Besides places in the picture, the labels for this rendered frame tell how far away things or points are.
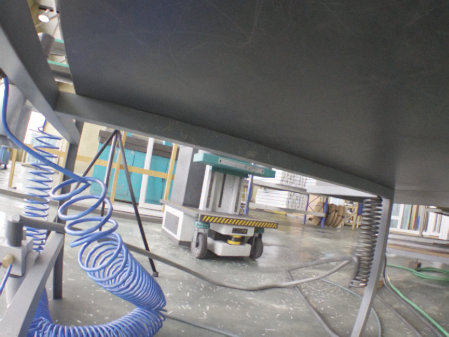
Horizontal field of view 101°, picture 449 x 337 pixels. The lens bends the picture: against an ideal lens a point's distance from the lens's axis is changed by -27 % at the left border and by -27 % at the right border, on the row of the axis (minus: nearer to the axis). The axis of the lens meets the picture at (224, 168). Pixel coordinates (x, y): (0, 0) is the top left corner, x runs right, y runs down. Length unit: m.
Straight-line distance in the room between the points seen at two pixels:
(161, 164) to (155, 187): 0.45
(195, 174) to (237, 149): 1.64
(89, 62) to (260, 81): 0.17
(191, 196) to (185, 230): 0.35
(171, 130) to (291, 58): 0.25
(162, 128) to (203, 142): 0.07
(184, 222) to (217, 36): 1.69
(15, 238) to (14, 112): 0.27
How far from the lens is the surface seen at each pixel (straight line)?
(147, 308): 0.75
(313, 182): 6.02
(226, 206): 2.09
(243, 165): 1.87
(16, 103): 0.40
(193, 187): 2.07
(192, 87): 0.27
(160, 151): 4.80
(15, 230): 0.57
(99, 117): 0.38
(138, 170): 3.39
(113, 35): 0.21
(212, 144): 0.42
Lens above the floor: 0.46
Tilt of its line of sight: 6 degrees up
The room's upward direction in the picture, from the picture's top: 10 degrees clockwise
